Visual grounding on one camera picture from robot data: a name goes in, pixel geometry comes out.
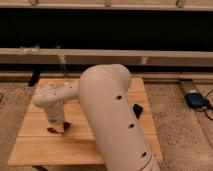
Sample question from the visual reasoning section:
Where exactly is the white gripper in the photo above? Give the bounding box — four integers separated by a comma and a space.
44, 105, 65, 133

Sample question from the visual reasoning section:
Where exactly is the wooden beam rail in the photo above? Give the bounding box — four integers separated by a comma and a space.
0, 48, 213, 67

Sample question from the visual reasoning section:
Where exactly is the small black device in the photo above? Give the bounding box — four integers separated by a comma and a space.
133, 104, 143, 119

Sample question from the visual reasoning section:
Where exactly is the dark red pepper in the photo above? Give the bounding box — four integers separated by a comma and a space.
48, 122, 70, 133

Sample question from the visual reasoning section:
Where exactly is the blue power box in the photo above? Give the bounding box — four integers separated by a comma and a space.
184, 92, 212, 109

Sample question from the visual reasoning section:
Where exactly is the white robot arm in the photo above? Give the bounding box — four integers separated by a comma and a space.
33, 64, 161, 171

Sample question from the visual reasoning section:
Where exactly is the black cable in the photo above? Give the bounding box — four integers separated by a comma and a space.
195, 88, 213, 121

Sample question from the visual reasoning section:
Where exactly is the black table leg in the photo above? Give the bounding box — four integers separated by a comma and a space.
28, 70, 41, 87

